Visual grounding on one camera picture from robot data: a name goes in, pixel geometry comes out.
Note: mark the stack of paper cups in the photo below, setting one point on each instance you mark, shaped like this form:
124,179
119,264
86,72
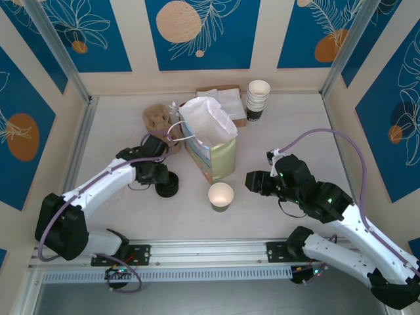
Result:
257,111

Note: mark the stack of brown cup carriers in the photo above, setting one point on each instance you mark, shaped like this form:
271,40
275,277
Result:
157,118

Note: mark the green paper coffee cup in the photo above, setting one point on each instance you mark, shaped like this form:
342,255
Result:
220,206

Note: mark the stack of black cup lids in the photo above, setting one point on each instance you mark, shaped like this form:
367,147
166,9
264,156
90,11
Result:
169,191

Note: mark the aluminium frame post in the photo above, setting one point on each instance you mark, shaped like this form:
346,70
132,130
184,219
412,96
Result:
65,62
344,49

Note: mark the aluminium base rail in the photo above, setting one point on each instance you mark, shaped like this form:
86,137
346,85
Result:
210,251

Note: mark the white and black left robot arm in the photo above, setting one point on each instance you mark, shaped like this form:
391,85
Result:
98,177

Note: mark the aluminium side rail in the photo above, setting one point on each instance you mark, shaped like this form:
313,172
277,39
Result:
83,131

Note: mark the brown cardboard napkin box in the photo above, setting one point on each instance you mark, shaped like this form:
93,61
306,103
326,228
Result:
241,122

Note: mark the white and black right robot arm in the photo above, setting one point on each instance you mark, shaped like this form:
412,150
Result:
377,243

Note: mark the white napkin stack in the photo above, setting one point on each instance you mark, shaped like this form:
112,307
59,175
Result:
208,92
234,103

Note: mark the pastel paper gift bag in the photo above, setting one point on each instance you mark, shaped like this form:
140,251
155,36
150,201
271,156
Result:
216,160

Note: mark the black controller board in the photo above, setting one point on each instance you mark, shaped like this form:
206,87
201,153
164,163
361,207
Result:
305,275
119,274

